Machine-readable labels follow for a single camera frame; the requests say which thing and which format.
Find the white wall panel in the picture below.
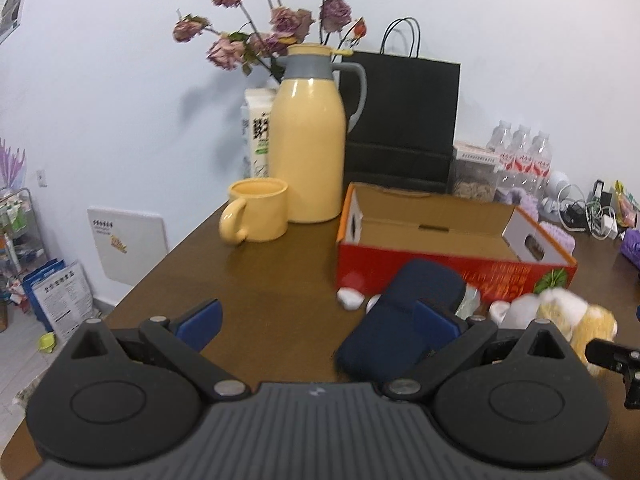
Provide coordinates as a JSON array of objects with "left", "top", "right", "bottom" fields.
[{"left": 87, "top": 205, "right": 169, "bottom": 289}]

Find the colourful snack packet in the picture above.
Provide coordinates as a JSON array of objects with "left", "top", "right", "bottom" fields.
[{"left": 614, "top": 180, "right": 640, "bottom": 228}]

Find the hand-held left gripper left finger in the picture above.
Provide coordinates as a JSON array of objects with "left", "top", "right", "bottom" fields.
[{"left": 65, "top": 299, "right": 251, "bottom": 401}]

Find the white round camera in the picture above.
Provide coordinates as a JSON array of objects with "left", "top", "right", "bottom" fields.
[{"left": 542, "top": 170, "right": 576, "bottom": 224}]

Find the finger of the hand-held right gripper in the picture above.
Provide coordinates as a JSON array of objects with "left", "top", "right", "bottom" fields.
[{"left": 586, "top": 338, "right": 640, "bottom": 407}]

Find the navy blue pouch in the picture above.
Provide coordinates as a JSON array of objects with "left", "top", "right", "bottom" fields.
[{"left": 334, "top": 259, "right": 468, "bottom": 381}]

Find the yellow mug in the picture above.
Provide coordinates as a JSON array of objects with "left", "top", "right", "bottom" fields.
[{"left": 218, "top": 178, "right": 290, "bottom": 246}]

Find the purple plastic object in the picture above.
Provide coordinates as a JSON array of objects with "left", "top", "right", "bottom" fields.
[{"left": 620, "top": 227, "right": 640, "bottom": 261}]

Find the yellow thermos jug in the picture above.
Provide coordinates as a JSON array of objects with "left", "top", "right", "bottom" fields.
[{"left": 269, "top": 44, "right": 368, "bottom": 224}]

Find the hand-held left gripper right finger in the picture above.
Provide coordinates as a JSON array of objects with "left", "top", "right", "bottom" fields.
[{"left": 382, "top": 299, "right": 576, "bottom": 402}]

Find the blue printed bag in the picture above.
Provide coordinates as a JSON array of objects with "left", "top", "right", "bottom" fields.
[{"left": 22, "top": 258, "right": 96, "bottom": 344}]

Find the purple fluffy headband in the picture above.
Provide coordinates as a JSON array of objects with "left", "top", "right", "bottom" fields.
[{"left": 497, "top": 187, "right": 544, "bottom": 222}]

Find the white and yellow plush toy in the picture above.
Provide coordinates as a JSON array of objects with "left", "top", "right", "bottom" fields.
[{"left": 510, "top": 287, "right": 619, "bottom": 376}]

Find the dried pink rose bouquet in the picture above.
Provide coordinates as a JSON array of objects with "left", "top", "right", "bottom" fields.
[{"left": 172, "top": 0, "right": 368, "bottom": 78}]

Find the red cardboard box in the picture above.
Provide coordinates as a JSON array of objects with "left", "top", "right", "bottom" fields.
[{"left": 335, "top": 182, "right": 578, "bottom": 306}]

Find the wall poster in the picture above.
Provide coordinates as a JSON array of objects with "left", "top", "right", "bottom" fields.
[{"left": 0, "top": 0, "right": 31, "bottom": 44}]

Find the purple dried flower bunch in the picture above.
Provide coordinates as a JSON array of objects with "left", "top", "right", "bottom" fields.
[{"left": 0, "top": 140, "right": 29, "bottom": 191}]

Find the black paper bag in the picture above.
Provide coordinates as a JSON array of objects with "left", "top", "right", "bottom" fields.
[{"left": 339, "top": 17, "right": 462, "bottom": 196}]

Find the purple fluffy cloth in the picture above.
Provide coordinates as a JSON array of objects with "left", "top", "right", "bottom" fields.
[{"left": 537, "top": 220, "right": 575, "bottom": 257}]

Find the clear seed storage container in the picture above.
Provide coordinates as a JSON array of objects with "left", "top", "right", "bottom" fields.
[{"left": 452, "top": 141, "right": 504, "bottom": 204}]

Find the metal storage rack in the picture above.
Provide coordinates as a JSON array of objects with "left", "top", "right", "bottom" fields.
[{"left": 0, "top": 187, "right": 49, "bottom": 281}]

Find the small black device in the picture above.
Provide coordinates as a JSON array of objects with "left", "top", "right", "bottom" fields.
[{"left": 592, "top": 179, "right": 615, "bottom": 208}]

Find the white milk carton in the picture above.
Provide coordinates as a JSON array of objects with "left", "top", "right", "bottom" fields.
[{"left": 241, "top": 87, "right": 279, "bottom": 179}]

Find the tangle of charging cables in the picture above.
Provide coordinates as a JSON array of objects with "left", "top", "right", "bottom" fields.
[{"left": 560, "top": 185, "right": 622, "bottom": 241}]

